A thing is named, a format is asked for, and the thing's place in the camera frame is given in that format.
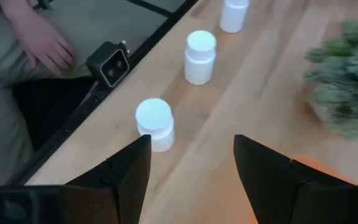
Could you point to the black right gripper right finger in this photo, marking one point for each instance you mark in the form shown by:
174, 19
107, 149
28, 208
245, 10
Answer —
269, 186

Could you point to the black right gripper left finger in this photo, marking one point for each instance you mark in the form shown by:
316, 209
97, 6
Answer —
129, 186

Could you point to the white pill bottle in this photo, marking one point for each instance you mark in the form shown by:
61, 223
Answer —
233, 18
199, 62
154, 116

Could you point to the person's forearm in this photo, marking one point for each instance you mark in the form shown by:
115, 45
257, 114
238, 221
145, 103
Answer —
14, 12

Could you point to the green succulent in patterned pot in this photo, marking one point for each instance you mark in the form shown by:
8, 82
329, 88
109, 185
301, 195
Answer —
346, 77

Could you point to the person's hand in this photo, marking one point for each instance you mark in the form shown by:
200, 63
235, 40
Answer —
47, 49

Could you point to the black table-level camera box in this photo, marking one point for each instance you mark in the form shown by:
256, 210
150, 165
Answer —
109, 63

